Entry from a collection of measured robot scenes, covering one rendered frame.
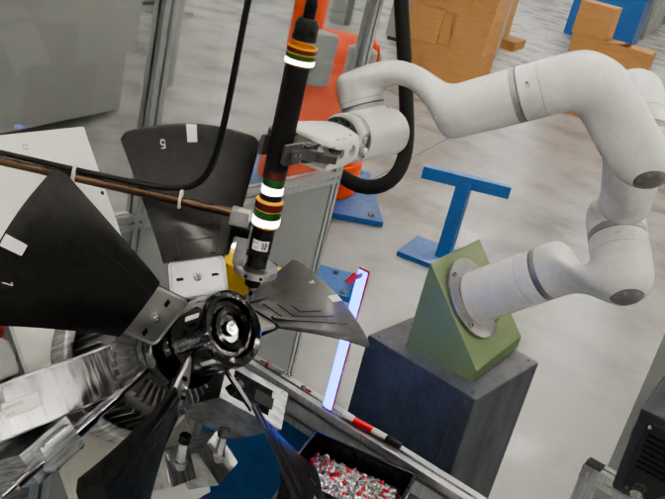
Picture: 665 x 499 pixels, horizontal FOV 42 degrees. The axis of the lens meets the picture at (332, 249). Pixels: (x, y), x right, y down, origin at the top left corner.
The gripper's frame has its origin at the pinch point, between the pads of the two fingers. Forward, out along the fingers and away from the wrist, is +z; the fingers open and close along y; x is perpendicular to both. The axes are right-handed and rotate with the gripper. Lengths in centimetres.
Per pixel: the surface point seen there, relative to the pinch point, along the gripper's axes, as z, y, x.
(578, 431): -232, -12, -146
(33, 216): 33.9, 11.8, -10.1
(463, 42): -732, 335, -82
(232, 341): 9.7, -5.8, -27.5
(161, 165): 4.4, 19.1, -9.5
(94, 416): 28.2, 1.4, -37.9
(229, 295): 8.2, -2.3, -21.8
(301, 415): -34, 5, -66
